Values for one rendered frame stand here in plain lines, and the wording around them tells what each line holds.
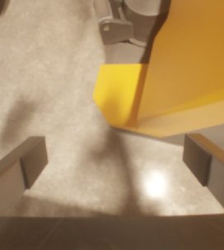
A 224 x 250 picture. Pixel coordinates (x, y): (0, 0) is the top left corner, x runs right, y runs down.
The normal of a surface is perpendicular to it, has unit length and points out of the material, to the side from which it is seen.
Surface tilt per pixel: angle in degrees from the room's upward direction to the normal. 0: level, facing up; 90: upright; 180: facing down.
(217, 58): 74
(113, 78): 22
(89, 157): 0
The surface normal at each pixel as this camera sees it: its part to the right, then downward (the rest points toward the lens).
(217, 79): -0.96, -0.24
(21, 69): -0.13, -0.12
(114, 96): -0.47, -0.19
